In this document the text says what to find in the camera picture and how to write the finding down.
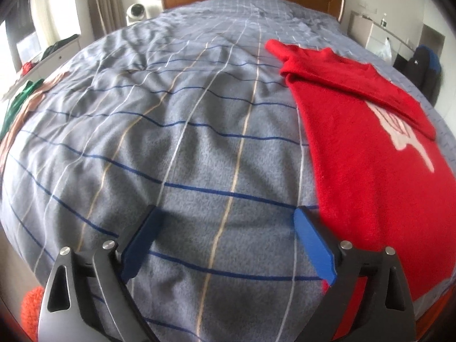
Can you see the white round fan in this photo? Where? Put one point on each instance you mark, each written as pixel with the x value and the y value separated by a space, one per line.
pixel 136 12

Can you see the black and blue backpack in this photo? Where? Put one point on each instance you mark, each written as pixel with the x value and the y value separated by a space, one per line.
pixel 420 71

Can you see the white window bench cabinet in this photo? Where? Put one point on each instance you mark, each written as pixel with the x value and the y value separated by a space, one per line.
pixel 62 57

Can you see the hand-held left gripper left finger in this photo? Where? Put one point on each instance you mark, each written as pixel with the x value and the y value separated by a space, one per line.
pixel 142 242

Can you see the white bedside cabinet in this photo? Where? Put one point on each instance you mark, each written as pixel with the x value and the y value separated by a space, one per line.
pixel 368 30

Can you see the red knit sweater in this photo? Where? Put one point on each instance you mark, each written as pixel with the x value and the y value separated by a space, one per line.
pixel 356 167

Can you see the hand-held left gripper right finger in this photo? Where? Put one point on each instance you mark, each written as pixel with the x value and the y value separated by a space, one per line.
pixel 313 242

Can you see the white plastic bag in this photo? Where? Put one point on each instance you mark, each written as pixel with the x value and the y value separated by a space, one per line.
pixel 384 50

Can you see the green clothes on bench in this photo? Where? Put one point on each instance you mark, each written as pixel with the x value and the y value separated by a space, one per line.
pixel 58 46

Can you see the green garment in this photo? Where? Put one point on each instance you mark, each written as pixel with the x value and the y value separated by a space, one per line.
pixel 16 105

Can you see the window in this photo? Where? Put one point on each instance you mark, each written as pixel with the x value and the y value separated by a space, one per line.
pixel 46 14

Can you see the small red cloth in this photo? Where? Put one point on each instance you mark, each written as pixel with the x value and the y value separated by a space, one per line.
pixel 28 67

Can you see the beige curtain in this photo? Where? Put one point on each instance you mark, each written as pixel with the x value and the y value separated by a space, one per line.
pixel 105 3

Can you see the blue plaid bed blanket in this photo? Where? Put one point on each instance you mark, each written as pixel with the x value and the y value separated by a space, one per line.
pixel 178 149

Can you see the pink garment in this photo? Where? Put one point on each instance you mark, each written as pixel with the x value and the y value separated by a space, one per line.
pixel 34 101

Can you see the orange fuzzy cloth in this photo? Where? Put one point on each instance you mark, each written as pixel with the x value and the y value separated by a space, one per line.
pixel 31 313

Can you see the small dark bottle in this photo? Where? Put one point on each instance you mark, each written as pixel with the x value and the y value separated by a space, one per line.
pixel 384 20

